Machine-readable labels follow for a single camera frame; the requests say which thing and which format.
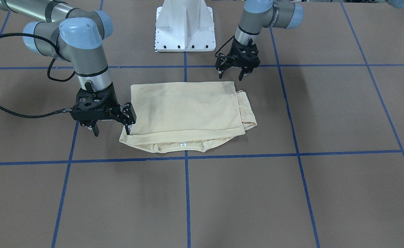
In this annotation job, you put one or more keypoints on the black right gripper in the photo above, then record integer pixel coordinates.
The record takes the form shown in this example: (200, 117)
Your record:
(126, 114)

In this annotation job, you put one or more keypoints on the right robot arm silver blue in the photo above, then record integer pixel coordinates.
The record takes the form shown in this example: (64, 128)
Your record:
(66, 33)

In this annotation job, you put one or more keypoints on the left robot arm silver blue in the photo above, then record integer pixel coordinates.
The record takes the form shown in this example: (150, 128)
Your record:
(258, 14)

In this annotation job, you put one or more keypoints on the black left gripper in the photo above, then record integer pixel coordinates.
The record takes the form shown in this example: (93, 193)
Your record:
(223, 63)

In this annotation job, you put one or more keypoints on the beige long sleeve shirt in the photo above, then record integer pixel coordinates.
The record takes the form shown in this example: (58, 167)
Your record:
(187, 116)

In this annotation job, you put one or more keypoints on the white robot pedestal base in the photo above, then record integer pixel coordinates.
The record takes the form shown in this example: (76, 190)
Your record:
(184, 26)

